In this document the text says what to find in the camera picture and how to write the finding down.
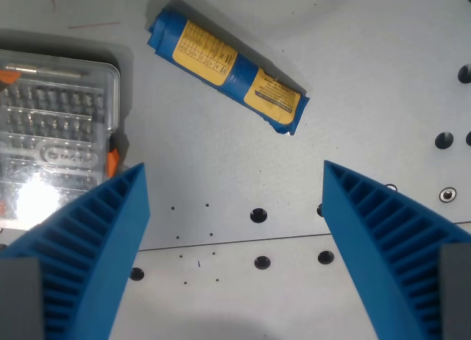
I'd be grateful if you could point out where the blue bag roll yellow label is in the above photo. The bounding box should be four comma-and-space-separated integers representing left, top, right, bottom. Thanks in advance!
147, 7, 311, 136

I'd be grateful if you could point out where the clear plastic screwdriver bit case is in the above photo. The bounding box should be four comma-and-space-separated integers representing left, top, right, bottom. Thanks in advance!
0, 49, 121, 232

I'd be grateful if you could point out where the silver table screw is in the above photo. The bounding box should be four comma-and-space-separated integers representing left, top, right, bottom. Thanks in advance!
439, 186, 458, 204

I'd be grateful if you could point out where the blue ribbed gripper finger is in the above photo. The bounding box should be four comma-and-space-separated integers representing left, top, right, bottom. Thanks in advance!
321, 160, 471, 340
0, 162, 152, 340

